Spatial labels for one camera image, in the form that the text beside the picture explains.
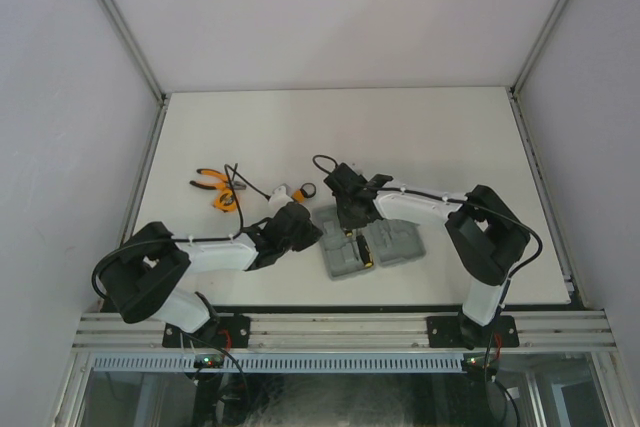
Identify grey plastic tool case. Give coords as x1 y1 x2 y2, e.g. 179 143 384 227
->
312 206 426 281

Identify orange handled pliers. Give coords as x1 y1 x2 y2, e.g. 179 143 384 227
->
189 168 247 191

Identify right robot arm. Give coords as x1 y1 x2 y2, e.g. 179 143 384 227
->
324 163 543 349

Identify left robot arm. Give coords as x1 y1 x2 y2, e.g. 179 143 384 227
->
91 201 322 347

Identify hex key set orange holder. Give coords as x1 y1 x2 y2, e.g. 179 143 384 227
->
290 182 317 203

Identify orange tape measure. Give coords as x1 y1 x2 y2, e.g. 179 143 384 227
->
211 189 238 213

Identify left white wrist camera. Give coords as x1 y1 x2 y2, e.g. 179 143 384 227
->
268 184 293 211

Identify left camera black cable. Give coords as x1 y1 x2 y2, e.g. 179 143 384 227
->
92 162 274 301

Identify camera black cable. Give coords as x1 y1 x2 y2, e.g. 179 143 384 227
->
92 162 274 301
312 154 544 298

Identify slotted grey cable duct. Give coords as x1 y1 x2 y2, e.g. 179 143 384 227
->
92 352 464 374

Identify right aluminium frame post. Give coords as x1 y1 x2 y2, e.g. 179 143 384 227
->
509 0 601 98

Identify aluminium frame post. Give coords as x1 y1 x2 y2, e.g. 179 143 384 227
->
509 0 601 98
68 0 167 104

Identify right camera black cable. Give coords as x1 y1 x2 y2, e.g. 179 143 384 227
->
312 154 544 298

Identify aluminium front rail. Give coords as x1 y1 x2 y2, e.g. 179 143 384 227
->
72 311 616 353

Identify left aluminium frame post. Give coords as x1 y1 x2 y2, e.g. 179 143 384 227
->
68 0 167 104

